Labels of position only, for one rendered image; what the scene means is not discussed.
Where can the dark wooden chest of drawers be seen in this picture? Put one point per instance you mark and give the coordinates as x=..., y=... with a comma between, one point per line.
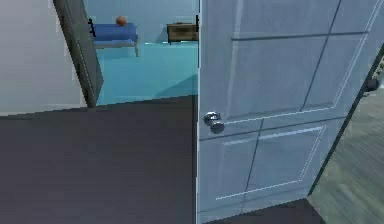
x=182, y=32

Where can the black round door knob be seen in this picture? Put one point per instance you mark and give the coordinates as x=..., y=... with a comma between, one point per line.
x=371, y=85

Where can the orange ball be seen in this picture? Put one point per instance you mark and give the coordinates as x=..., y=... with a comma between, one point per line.
x=121, y=21

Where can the silver round door knob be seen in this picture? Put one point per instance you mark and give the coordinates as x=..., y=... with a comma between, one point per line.
x=214, y=122

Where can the pale blue panelled room door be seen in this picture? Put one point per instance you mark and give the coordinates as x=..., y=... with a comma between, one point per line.
x=283, y=83

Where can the blue bed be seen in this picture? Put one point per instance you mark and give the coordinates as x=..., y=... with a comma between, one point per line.
x=115, y=33

